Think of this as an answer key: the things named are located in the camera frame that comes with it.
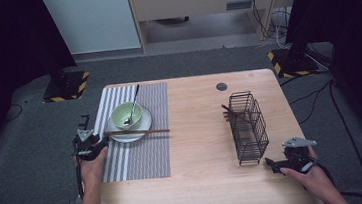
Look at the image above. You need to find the person's left hand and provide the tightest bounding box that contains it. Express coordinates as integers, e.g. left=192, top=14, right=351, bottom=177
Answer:
left=77, top=145, right=113, bottom=192

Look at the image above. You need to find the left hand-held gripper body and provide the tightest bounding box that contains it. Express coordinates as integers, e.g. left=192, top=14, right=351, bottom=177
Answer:
left=71, top=126, right=104, bottom=163

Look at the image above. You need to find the dark round table grommet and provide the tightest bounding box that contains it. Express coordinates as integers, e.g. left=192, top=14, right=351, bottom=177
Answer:
left=215, top=81, right=229, bottom=92

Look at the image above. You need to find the white cabinet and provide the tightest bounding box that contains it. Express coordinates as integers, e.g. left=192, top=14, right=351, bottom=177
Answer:
left=40, top=0, right=143, bottom=59

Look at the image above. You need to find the white cable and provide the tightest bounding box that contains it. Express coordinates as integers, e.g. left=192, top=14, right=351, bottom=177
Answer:
left=269, top=6, right=295, bottom=51

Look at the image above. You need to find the brown wooden chopstick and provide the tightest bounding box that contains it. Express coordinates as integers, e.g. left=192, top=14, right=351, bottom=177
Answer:
left=105, top=126, right=171, bottom=139
left=104, top=125, right=171, bottom=137
left=220, top=102, right=239, bottom=118
left=222, top=110, right=239, bottom=123

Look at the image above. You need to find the dark metal spoon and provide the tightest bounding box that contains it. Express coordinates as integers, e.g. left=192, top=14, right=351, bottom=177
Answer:
left=119, top=83, right=145, bottom=128

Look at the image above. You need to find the left hand-held gripper cable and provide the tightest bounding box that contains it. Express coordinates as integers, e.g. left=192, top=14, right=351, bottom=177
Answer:
left=74, top=154, right=86, bottom=200

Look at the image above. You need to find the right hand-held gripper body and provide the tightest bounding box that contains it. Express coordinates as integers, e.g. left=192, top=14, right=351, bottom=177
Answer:
left=274, top=134, right=320, bottom=177

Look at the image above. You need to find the thin black floor cable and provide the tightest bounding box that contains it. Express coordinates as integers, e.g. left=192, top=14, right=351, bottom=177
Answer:
left=2, top=102, right=25, bottom=124

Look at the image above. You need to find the green bowl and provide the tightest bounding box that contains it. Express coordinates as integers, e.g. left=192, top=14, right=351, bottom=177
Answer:
left=108, top=100, right=145, bottom=133

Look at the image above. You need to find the dark curtain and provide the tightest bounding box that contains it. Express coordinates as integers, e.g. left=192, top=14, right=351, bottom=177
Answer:
left=0, top=0, right=87, bottom=168
left=281, top=0, right=362, bottom=160

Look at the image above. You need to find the black wire basket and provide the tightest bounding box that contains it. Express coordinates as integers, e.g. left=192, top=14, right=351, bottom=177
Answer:
left=226, top=89, right=272, bottom=167

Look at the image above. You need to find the black stand with striped base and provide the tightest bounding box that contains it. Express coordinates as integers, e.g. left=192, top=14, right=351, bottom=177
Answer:
left=265, top=34, right=330, bottom=81
left=38, top=54, right=93, bottom=105

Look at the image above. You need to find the white plate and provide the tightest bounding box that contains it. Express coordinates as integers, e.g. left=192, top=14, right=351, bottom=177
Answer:
left=103, top=104, right=155, bottom=145

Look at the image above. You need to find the person's right hand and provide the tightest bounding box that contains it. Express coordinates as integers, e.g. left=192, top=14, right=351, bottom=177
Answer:
left=277, top=144, right=338, bottom=198

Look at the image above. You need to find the long black floor cable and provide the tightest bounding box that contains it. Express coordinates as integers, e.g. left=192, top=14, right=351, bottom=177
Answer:
left=328, top=77, right=362, bottom=204

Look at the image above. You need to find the black hanging cable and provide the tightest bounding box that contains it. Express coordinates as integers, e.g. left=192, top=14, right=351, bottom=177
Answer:
left=251, top=0, right=276, bottom=40

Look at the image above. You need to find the grey striped placemat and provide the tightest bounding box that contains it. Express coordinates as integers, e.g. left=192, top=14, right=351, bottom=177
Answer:
left=92, top=80, right=177, bottom=185

